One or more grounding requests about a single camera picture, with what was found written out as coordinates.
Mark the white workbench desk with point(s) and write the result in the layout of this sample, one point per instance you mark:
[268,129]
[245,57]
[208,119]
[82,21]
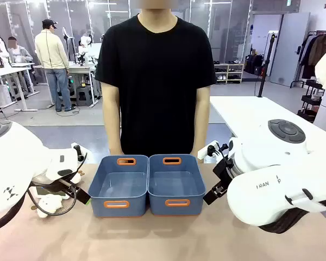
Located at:
[81,68]

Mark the person in black t-shirt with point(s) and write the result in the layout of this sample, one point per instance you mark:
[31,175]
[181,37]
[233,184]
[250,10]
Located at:
[157,81]

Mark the seated person in grey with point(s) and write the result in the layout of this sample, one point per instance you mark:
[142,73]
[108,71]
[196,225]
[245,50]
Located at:
[19,54]

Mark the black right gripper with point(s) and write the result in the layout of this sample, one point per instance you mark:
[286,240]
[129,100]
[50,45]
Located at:
[217,187]

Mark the clothes rack with coats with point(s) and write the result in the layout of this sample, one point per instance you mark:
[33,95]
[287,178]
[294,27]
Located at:
[318,51]

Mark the black bags pile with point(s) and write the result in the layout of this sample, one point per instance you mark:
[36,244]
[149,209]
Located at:
[254,63]

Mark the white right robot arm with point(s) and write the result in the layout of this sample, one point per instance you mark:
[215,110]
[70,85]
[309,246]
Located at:
[260,190]

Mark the black light stand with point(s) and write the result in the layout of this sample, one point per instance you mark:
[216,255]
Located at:
[266,68]

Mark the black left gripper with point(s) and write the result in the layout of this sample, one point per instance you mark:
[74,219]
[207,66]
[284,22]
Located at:
[76,193]

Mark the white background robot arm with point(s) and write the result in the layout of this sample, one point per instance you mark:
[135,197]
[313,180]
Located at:
[85,46]

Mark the person's left hand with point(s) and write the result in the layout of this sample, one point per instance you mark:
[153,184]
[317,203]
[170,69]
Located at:
[197,152]

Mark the white office desk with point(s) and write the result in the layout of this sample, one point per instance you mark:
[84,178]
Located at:
[5,72]

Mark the person's right forearm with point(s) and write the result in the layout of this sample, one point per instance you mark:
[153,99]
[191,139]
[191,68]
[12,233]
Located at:
[112,127]

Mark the man in cream jacket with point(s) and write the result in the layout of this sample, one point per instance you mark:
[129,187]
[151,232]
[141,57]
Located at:
[51,54]

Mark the person's left forearm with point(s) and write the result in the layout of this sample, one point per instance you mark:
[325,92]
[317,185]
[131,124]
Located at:
[202,127]

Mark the person's right hand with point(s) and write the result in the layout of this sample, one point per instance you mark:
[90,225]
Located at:
[116,151]

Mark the wooden shoe rack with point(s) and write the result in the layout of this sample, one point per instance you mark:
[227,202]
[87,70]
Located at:
[229,73]

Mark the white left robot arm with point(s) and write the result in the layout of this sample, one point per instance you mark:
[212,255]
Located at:
[16,163]

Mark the dark grey step stool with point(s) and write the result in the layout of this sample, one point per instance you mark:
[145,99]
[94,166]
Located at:
[84,96]

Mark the large white table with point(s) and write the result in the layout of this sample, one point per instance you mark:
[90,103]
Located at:
[247,114]

